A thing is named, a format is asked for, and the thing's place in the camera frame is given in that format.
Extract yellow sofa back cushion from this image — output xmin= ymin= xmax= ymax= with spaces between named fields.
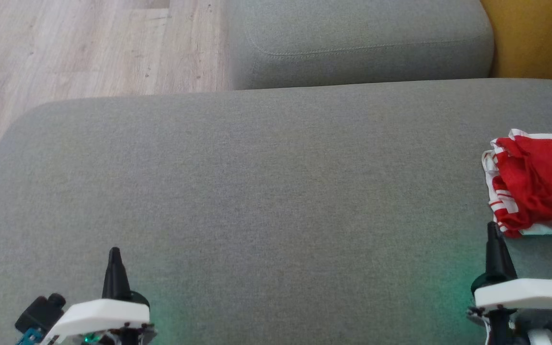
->
xmin=479 ymin=0 xmax=552 ymax=87

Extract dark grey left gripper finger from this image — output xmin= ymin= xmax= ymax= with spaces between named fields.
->
xmin=102 ymin=247 xmax=116 ymax=301
xmin=115 ymin=247 xmax=133 ymax=302

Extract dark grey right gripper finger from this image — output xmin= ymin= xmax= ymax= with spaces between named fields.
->
xmin=484 ymin=221 xmax=498 ymax=283
xmin=495 ymin=222 xmax=518 ymax=284

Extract grey sofa seat cushion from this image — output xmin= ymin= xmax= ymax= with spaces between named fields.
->
xmin=225 ymin=0 xmax=495 ymax=91

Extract red shorts with white stripe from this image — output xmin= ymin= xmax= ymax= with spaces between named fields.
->
xmin=492 ymin=135 xmax=552 ymax=231

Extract black cable with blue connector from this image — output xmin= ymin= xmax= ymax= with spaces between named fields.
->
xmin=16 ymin=328 xmax=43 ymax=345

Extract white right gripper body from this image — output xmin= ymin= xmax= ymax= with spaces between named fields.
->
xmin=470 ymin=273 xmax=552 ymax=311

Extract red basketball jersey top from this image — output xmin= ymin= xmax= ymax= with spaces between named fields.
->
xmin=481 ymin=128 xmax=552 ymax=239

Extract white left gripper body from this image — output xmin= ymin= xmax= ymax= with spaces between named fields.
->
xmin=41 ymin=289 xmax=151 ymax=337

